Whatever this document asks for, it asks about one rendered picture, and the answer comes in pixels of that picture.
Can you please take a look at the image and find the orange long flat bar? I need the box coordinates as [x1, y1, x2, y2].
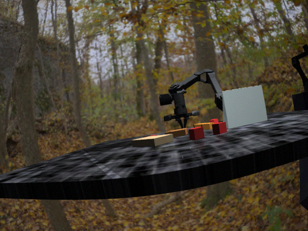
[193, 122, 215, 130]

